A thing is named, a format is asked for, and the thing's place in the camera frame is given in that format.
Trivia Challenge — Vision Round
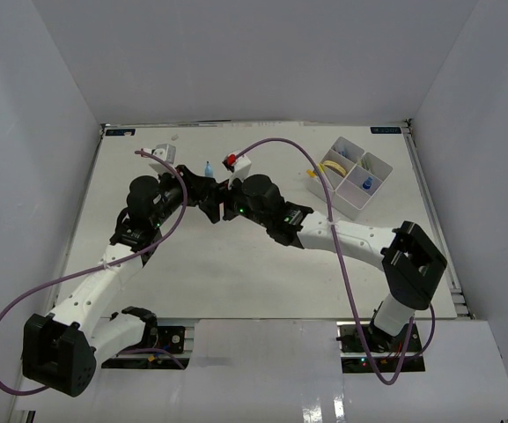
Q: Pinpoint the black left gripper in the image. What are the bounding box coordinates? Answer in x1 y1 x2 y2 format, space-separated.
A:
151 166 216 228

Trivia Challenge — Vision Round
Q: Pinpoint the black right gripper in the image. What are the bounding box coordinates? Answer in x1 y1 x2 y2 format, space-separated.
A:
200 169 270 228

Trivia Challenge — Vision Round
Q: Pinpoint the light blue marker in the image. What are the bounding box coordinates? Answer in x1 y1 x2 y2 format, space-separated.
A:
204 161 214 178

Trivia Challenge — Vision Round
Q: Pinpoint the blue capped small marker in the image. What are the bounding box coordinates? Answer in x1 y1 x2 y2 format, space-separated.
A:
362 176 373 190

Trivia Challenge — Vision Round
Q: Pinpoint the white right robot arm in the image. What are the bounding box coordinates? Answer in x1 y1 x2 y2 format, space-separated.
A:
224 174 447 352

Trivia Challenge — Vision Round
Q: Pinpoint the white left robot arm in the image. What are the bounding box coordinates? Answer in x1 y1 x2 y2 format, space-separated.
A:
22 165 228 397

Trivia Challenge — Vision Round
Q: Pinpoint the white divided organizer box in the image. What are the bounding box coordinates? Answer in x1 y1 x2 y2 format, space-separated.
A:
305 137 394 220

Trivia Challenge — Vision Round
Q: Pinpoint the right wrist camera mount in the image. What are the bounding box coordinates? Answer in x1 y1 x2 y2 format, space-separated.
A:
223 152 252 189

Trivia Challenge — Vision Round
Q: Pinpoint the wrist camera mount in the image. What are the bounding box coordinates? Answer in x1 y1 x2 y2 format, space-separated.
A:
143 144 176 174
223 152 252 189

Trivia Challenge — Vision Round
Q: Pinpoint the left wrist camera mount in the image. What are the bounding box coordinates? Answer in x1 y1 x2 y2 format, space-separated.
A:
143 144 176 174

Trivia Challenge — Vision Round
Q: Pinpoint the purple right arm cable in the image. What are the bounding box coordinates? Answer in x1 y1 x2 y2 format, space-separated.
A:
235 138 436 387

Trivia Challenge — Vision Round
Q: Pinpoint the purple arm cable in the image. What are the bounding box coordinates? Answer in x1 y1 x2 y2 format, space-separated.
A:
0 148 188 396
235 138 436 387

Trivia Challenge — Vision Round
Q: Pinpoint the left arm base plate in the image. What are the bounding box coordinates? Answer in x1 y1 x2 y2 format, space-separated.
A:
101 326 195 370

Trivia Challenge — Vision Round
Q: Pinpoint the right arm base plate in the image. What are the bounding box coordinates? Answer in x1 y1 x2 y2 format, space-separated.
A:
336 323 426 375

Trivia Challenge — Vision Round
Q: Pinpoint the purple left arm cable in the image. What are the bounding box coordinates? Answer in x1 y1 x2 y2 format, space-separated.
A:
0 148 188 396

